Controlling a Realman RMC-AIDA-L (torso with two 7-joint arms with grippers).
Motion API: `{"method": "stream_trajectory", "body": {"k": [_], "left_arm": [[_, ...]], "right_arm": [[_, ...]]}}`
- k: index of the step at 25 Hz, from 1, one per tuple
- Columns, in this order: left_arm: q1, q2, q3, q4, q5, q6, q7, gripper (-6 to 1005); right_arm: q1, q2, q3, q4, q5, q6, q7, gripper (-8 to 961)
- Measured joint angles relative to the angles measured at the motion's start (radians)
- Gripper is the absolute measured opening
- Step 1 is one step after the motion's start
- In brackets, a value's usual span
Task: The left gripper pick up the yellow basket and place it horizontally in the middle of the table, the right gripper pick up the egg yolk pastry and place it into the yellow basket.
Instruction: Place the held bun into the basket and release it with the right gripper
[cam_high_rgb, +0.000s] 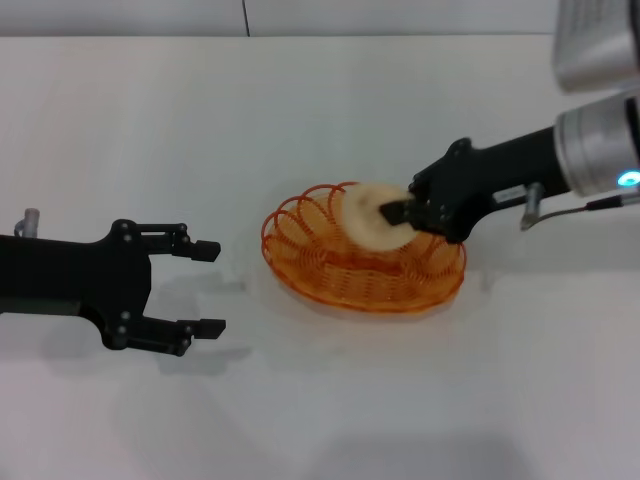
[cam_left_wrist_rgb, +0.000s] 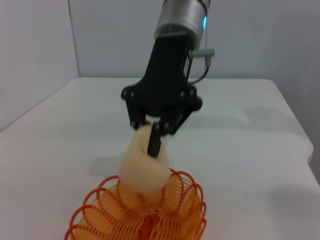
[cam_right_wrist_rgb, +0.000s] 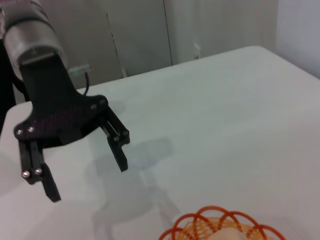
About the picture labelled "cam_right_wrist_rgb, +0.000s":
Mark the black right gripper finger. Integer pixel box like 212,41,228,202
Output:
17,139,63,203
95,103,131,173

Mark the beige round bread bun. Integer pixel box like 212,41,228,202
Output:
207,229,247,240

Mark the black robot body column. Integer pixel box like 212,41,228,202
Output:
0,37,18,137

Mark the orange woven plastic basket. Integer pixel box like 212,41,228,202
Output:
158,205,287,240

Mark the thin right arm tool cable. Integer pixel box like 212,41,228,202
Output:
82,72,90,96

